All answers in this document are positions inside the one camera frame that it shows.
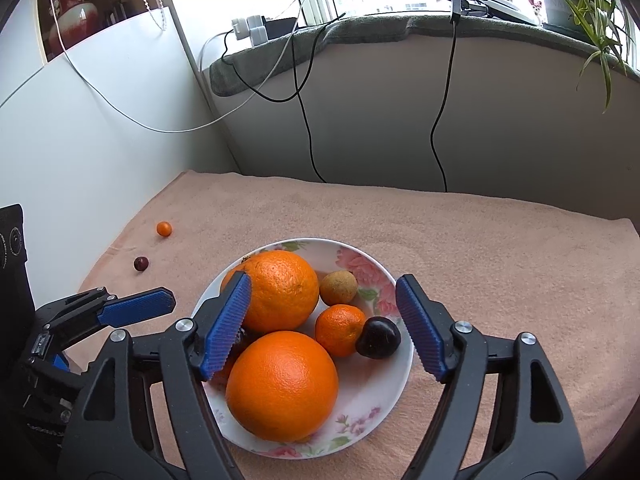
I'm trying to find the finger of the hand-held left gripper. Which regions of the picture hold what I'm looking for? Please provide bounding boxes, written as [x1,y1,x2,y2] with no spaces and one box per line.
[32,286,177,356]

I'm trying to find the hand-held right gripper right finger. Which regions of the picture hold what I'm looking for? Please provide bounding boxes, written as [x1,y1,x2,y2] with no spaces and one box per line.
[394,274,587,480]

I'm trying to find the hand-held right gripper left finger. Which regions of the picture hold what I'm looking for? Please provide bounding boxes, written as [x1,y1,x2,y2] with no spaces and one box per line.
[59,270,253,480]

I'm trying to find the large orange with stem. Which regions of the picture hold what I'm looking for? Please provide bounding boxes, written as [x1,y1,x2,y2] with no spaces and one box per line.
[220,250,321,334]

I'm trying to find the large smooth orange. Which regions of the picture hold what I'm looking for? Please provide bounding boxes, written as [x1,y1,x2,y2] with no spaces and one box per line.
[226,330,340,443]

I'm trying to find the small mandarin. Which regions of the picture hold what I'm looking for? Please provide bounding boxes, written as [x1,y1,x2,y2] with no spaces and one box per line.
[315,304,367,359]

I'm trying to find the floral white plate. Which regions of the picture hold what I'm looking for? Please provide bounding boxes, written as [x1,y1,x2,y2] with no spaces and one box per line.
[191,238,415,459]

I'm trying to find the brown longan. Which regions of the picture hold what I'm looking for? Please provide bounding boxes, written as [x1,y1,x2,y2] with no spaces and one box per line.
[320,270,359,307]

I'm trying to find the white cabinet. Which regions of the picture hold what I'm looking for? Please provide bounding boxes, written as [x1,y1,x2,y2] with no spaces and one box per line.
[0,0,241,281]

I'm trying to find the red vase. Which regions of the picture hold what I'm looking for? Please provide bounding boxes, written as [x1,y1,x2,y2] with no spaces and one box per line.
[47,0,101,53]

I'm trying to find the dark books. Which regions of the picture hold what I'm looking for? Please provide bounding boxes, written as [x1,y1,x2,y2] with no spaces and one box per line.
[102,0,133,28]

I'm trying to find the white power adapters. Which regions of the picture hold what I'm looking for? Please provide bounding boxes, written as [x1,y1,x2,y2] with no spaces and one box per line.
[230,14,271,46]

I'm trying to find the grey windowsill cloth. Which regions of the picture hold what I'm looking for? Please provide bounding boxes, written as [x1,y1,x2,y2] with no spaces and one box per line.
[209,12,640,98]

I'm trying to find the black power adapter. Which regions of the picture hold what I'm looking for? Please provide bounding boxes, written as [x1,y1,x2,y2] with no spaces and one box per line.
[265,17,299,40]

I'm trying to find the grey flat device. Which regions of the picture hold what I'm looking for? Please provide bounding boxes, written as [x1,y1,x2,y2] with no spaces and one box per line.
[482,0,543,25]

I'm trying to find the green spider plant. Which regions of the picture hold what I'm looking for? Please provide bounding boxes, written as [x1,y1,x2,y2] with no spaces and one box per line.
[535,0,633,113]

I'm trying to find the grey plant pot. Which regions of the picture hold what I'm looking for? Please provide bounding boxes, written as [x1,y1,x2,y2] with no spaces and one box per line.
[537,0,591,36]

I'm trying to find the long white cable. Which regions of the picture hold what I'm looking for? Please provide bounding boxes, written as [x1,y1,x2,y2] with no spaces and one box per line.
[44,0,321,134]

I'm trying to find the black cable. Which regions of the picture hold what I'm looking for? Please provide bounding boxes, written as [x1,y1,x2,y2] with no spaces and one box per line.
[430,15,458,193]
[220,12,348,183]

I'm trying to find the short white cable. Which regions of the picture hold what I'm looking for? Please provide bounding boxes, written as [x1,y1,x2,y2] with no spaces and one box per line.
[198,30,235,73]

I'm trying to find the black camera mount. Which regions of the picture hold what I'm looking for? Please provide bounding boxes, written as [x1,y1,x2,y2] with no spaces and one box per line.
[424,0,488,23]

